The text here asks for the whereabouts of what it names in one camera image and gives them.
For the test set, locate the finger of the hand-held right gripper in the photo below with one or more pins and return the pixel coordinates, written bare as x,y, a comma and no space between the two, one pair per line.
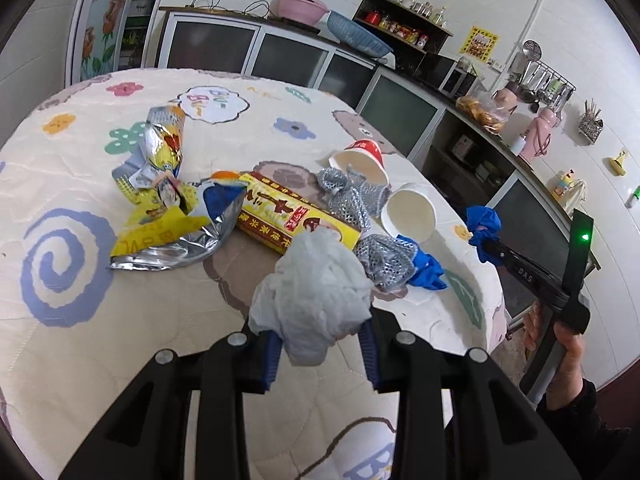
497,250

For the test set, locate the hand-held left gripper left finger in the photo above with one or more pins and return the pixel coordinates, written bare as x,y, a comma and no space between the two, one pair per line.
272,360

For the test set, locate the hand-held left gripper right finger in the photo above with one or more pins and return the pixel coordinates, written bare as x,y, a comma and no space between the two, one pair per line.
370,360

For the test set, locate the blue cloth scrap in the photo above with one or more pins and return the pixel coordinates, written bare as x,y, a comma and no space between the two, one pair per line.
430,270
485,220

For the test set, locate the white tissue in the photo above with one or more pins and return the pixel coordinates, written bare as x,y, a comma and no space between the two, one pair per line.
310,290

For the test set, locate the silver mesh cloth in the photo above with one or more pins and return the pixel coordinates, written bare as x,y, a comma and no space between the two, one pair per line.
385,260
350,200

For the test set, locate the red paper cup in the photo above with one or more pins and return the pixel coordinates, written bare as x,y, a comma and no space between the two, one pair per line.
367,152

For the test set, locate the person's right forearm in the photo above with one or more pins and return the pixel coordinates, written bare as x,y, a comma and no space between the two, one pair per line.
585,430

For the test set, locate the person's right hand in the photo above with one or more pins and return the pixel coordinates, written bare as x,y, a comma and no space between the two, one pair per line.
567,365

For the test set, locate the yellow doll figure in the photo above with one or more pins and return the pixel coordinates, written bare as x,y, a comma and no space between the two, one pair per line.
567,187

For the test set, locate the white paper cup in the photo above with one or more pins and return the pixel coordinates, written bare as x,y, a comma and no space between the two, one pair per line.
407,210

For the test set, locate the pink thermos jug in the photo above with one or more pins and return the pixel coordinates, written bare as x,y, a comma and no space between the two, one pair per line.
542,132

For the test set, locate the bag of bread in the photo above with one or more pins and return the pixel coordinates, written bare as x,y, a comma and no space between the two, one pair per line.
482,110

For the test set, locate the metal chopstick holder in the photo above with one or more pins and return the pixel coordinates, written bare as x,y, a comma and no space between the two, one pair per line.
591,125

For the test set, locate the yellow and red carton box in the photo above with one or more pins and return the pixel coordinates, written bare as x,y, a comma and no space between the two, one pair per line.
280,210

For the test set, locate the metal utensil rack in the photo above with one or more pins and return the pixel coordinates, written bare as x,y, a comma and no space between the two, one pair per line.
545,80

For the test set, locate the yellow snack bag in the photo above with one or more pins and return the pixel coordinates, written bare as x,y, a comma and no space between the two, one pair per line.
150,232

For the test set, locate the black microwave oven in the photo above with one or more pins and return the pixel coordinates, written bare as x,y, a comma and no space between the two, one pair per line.
442,72

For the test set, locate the bear printed tablecloth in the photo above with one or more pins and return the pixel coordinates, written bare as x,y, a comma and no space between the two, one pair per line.
75,335

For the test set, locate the dark wooden spice shelf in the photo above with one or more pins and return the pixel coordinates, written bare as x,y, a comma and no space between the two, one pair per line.
440,30

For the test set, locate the row of seasoning bottles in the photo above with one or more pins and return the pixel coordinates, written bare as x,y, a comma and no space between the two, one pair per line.
397,27

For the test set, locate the crumpled yellow foil wrapper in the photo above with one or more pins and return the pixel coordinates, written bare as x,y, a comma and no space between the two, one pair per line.
162,135

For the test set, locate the blue plastic basket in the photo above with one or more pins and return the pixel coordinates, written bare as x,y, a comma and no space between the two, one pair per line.
357,35

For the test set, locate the pink pot with lid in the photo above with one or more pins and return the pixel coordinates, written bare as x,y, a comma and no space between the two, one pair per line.
299,7

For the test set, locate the kitchen counter cabinet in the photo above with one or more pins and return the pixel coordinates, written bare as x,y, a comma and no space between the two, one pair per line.
215,45

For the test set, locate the flower printed glass door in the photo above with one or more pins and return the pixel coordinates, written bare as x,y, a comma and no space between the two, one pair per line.
107,20

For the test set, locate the yellow wall hook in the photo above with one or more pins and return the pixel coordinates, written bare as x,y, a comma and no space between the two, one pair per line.
619,164

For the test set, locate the yellow wall poster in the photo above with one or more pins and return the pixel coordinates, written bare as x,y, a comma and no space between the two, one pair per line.
480,45

